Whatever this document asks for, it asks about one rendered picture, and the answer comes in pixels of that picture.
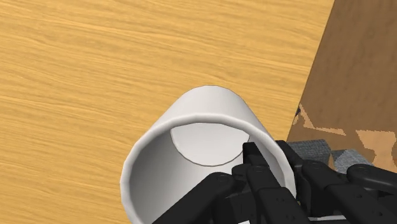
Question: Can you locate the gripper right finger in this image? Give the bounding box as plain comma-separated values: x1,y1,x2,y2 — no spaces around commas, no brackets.
275,140,397,224

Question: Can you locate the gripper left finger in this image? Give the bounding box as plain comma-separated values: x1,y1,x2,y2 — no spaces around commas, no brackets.
151,142,311,224

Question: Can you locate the white cup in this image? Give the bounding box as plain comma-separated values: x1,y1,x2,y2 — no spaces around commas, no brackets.
120,85,297,224

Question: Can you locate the grey fabric furniture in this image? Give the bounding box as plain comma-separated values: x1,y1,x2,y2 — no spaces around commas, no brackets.
286,139,374,174

